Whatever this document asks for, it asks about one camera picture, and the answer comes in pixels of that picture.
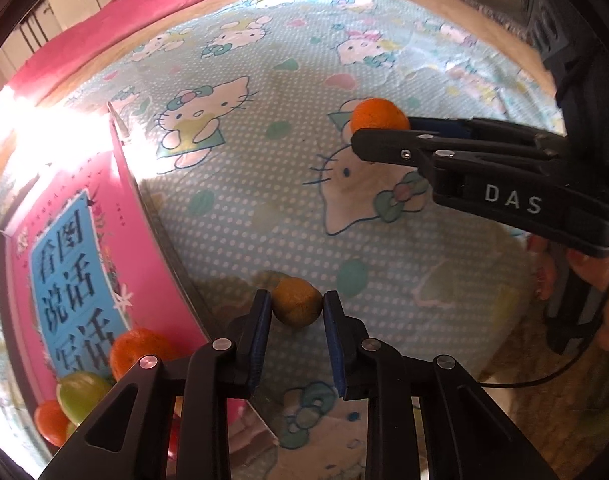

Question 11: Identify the brownish kiwi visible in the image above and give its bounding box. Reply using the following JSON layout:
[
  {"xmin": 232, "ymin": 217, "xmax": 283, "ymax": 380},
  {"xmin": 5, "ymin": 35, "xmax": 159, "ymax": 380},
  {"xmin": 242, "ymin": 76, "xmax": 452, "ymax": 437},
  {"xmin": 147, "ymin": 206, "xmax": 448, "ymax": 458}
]
[{"xmin": 273, "ymin": 277, "xmax": 323, "ymax": 328}]

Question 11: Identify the cartoon cat printed blanket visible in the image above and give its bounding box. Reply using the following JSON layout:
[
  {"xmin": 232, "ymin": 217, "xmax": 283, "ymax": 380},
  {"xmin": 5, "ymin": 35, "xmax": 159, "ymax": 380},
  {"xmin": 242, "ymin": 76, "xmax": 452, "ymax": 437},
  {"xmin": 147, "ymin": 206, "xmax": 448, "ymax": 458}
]
[{"xmin": 0, "ymin": 0, "xmax": 570, "ymax": 480}]

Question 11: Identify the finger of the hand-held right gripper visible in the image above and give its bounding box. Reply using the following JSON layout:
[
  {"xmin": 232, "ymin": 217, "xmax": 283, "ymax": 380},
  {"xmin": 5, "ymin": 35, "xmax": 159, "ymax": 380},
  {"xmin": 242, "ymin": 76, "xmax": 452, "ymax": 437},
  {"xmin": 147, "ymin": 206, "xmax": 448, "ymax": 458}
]
[
  {"xmin": 352, "ymin": 129, "xmax": 540, "ymax": 167},
  {"xmin": 409, "ymin": 117, "xmax": 568, "ymax": 150}
]

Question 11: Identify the white wardrobe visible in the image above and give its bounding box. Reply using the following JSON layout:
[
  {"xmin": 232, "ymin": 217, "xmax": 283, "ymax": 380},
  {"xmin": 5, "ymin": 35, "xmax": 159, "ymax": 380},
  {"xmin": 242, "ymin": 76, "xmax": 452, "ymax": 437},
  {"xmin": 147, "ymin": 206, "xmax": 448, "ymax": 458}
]
[{"xmin": 0, "ymin": 0, "xmax": 115, "ymax": 76}]

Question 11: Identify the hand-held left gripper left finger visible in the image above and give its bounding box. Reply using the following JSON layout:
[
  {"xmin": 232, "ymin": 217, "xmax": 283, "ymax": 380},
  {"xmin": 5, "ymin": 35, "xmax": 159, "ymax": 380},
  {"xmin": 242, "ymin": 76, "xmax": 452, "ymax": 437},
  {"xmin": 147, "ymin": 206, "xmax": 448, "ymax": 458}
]
[{"xmin": 67, "ymin": 289, "xmax": 272, "ymax": 480}]

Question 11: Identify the large orange mandarin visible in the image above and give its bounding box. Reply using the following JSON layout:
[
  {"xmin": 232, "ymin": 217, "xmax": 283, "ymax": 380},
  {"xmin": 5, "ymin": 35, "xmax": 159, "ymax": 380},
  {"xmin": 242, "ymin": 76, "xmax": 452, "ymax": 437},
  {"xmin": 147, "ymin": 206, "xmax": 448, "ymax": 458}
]
[{"xmin": 109, "ymin": 328, "xmax": 178, "ymax": 381}]

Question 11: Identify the dark patterned cloth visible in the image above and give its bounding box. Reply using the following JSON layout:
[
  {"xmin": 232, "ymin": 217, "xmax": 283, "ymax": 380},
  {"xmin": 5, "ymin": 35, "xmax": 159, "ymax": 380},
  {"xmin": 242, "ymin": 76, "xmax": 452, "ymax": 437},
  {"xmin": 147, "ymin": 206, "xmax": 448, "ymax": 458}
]
[{"xmin": 465, "ymin": 0, "xmax": 535, "ymax": 46}]

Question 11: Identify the pink duvet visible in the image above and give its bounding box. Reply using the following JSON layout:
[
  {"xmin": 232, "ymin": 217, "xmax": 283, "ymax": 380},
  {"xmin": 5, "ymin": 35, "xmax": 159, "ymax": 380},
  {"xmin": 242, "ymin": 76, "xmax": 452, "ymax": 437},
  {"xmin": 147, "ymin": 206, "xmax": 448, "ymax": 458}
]
[{"xmin": 9, "ymin": 0, "xmax": 430, "ymax": 106}]

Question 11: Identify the green mango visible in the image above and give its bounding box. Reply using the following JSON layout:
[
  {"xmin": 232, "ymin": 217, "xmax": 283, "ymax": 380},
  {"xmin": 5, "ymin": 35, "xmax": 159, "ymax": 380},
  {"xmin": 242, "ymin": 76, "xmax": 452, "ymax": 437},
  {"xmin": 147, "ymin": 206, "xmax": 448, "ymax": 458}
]
[{"xmin": 57, "ymin": 371, "xmax": 114, "ymax": 425}]

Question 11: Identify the pink children's book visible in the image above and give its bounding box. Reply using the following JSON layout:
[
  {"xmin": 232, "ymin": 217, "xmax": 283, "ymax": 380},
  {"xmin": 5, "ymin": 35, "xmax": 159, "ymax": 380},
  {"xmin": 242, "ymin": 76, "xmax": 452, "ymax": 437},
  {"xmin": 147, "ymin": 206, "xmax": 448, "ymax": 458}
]
[{"xmin": 0, "ymin": 100, "xmax": 280, "ymax": 461}]

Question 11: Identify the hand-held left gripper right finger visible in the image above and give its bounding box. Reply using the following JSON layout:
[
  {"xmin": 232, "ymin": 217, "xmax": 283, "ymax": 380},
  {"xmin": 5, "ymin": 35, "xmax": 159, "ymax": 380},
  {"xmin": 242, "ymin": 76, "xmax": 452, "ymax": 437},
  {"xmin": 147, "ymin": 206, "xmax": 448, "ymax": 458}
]
[{"xmin": 323, "ymin": 290, "xmax": 555, "ymax": 480}]

